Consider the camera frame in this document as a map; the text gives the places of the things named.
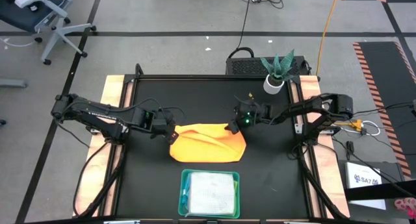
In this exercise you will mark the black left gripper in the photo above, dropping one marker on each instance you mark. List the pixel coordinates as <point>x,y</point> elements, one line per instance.
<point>162,125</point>

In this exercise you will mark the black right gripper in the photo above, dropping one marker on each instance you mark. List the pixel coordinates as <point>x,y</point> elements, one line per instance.
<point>252,113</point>

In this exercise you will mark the orange microfiber towel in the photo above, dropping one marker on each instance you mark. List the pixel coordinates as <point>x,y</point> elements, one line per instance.
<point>208,146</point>

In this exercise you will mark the grey microfiber towel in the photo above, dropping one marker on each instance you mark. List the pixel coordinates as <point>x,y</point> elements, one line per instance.
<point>211,193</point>

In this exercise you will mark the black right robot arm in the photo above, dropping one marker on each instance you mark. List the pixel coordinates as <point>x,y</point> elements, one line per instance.
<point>308,108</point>

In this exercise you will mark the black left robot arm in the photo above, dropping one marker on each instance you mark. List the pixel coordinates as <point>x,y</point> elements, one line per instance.
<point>97,115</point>

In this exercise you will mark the white plant pot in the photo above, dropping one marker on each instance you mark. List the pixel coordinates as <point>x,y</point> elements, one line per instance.
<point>273,87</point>

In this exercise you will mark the black computer case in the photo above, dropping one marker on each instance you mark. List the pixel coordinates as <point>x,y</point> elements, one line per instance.
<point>240,66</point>

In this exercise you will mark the teal plastic tray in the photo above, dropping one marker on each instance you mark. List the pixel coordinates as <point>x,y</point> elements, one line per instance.
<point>180,211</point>

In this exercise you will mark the green artificial plant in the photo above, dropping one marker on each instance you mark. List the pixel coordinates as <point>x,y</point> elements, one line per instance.
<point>279,66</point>

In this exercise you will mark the black table clamp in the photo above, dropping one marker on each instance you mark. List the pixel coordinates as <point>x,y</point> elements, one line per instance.
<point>333,130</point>
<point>92,130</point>

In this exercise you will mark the black power adapter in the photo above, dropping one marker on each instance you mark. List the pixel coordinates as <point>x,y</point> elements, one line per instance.
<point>349,146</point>

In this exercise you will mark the yellow power splitter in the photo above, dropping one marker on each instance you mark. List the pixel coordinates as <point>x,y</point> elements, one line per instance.
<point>356,124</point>

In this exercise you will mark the white paper box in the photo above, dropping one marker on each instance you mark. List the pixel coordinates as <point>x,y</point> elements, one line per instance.
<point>362,172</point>

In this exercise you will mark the black beam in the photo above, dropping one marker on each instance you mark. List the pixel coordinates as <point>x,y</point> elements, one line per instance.
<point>373,191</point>

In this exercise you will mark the grey floor bar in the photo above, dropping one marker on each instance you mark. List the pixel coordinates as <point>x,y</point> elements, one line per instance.
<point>13,83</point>

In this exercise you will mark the white office chair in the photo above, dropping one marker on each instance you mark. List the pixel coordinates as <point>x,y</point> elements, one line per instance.
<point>48,16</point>

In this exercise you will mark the pink patterned object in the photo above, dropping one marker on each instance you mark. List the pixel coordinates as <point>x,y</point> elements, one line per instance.
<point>406,206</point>

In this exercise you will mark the black aluminium table frame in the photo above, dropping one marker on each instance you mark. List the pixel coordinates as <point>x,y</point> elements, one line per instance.
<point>195,77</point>

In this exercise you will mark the silver metal bracket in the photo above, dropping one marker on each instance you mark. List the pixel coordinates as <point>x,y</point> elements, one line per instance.
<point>297,128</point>

